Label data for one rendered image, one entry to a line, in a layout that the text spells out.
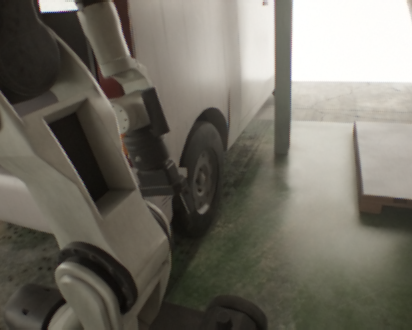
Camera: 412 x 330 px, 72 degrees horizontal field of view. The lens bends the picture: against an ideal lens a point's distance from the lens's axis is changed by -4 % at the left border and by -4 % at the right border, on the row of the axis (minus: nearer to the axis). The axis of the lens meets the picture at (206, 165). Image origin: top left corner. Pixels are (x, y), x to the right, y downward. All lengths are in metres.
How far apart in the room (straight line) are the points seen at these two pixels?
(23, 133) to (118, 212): 0.17
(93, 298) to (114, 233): 0.09
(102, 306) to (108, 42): 0.45
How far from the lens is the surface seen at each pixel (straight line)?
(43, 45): 0.47
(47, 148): 0.40
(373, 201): 1.66
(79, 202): 0.43
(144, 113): 0.63
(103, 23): 0.62
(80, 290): 0.48
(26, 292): 0.96
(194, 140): 1.21
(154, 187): 0.68
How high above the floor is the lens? 0.96
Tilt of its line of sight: 27 degrees down
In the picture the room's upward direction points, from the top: 6 degrees counter-clockwise
